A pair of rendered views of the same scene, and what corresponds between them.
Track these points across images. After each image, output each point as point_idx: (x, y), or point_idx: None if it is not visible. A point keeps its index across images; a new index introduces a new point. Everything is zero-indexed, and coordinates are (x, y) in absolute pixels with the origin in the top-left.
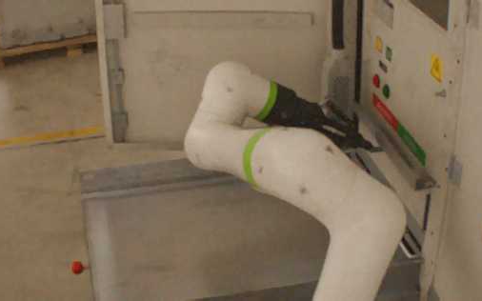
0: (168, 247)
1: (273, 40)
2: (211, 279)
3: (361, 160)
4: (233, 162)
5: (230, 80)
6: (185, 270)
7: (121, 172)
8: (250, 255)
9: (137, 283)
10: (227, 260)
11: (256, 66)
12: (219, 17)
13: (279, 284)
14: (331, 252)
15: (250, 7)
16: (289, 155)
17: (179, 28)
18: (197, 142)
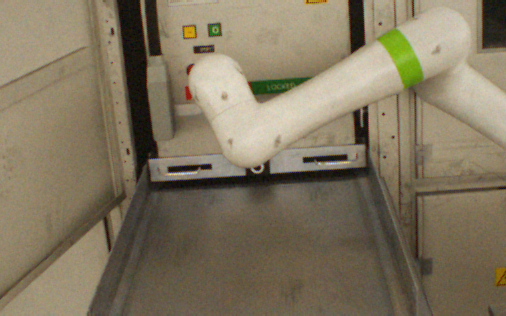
0: (255, 282)
1: (67, 92)
2: (326, 260)
3: (184, 167)
4: (373, 83)
5: (236, 64)
6: (305, 273)
7: (103, 287)
8: (291, 240)
9: (321, 301)
10: (294, 252)
11: (61, 130)
12: (36, 79)
13: (345, 229)
14: (474, 92)
15: (46, 59)
16: (459, 19)
17: (2, 111)
18: (274, 124)
